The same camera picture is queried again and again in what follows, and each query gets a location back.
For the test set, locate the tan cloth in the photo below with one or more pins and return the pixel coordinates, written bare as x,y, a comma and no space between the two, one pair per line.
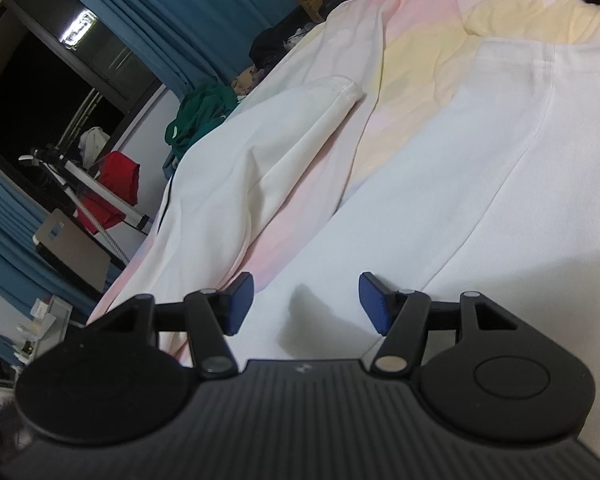
245,80

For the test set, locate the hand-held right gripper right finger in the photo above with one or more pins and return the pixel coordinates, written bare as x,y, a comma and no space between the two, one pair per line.
372,305

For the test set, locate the white hanging garment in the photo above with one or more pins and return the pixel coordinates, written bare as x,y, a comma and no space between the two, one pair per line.
92,145

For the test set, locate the pastel bed blanket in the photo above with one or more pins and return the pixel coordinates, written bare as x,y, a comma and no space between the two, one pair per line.
420,60

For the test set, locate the green clothes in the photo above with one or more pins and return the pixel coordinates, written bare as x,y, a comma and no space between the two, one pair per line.
200,110

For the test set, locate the blue curtain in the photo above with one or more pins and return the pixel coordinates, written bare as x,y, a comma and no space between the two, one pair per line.
180,20
10,240

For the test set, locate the red cloth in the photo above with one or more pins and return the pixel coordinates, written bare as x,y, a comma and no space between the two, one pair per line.
115,180

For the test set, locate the dark window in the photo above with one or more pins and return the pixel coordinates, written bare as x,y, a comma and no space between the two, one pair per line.
35,85

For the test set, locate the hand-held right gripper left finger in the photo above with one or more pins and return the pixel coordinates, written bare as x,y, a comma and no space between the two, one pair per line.
240,305

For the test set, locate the brown cardboard box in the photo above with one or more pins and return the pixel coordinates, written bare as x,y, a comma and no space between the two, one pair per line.
75,250

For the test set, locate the garment steamer stand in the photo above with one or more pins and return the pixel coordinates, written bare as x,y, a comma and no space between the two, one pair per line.
87,182

